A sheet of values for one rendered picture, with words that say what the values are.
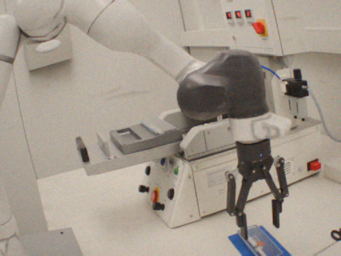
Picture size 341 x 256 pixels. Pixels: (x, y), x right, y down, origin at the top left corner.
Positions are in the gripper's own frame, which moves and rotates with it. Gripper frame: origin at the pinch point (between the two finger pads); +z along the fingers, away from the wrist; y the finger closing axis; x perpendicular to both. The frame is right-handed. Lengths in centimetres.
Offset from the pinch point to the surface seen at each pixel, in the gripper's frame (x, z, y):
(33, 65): -171, -41, 63
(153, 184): -46.1, 1.0, 17.0
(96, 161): -29.9, -14.7, 32.0
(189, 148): -25.9, -13.7, 8.1
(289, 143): -28.4, -6.6, -22.6
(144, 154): -30.1, -13.6, 19.1
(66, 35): -174, -54, 39
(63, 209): -57, 7, 49
